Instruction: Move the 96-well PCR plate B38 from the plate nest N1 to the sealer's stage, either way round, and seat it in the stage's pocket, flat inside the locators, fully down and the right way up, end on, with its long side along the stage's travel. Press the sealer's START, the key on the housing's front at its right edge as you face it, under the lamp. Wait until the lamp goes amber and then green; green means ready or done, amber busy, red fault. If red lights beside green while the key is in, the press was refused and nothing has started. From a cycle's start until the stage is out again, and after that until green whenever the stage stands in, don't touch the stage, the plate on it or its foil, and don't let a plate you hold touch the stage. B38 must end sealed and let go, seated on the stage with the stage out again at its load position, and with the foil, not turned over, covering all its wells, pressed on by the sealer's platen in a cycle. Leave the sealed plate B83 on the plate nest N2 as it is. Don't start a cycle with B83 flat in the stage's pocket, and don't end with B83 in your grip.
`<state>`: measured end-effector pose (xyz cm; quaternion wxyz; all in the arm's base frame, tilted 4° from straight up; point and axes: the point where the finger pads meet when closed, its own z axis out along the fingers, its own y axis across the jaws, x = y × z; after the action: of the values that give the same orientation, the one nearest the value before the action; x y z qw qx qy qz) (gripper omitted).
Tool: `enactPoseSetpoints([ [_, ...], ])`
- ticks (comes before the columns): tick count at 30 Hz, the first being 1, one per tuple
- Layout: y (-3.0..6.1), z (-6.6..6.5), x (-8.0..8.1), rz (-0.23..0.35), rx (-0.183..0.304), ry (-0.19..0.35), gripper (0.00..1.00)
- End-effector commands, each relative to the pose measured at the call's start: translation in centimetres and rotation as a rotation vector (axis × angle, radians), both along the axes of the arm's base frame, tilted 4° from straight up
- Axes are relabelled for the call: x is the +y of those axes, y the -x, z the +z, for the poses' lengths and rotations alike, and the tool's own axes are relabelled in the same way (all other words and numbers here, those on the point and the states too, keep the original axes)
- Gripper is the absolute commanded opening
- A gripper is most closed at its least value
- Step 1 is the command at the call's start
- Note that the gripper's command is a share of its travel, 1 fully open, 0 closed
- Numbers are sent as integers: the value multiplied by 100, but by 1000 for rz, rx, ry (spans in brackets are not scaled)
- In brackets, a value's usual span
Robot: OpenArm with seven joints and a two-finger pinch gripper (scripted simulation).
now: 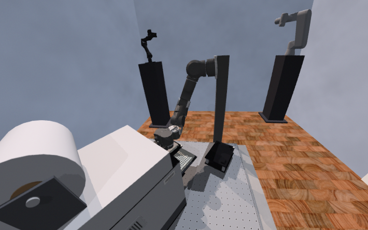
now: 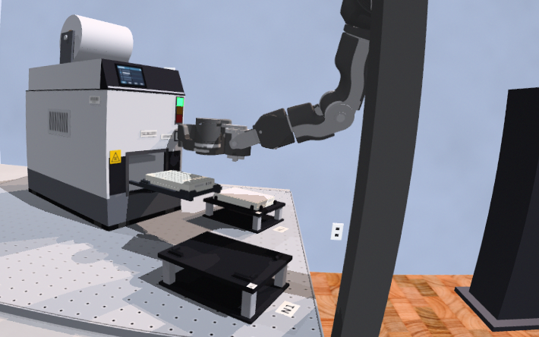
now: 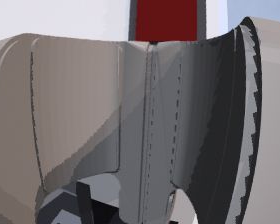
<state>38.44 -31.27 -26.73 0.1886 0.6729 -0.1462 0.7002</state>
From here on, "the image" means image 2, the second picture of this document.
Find white material roll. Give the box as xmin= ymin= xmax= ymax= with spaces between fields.
xmin=59 ymin=14 xmax=134 ymax=62

